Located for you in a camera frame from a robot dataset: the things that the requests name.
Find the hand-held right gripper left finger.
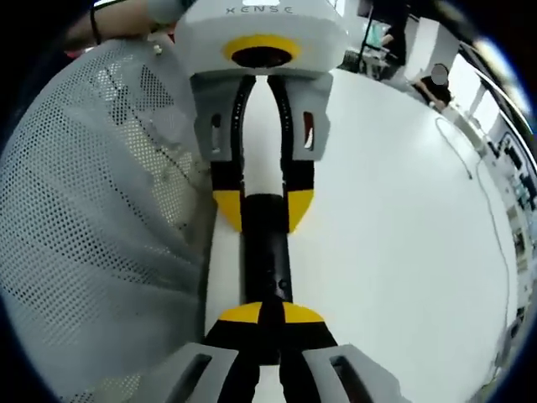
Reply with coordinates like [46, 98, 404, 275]
[165, 301, 280, 403]

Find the grey perforated mesh bag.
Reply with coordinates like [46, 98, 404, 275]
[0, 37, 219, 403]

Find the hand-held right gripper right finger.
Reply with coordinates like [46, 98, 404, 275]
[276, 301, 402, 403]

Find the black wristband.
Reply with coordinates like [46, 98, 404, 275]
[89, 0, 104, 46]

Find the black remote control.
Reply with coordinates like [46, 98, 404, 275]
[240, 192, 294, 304]

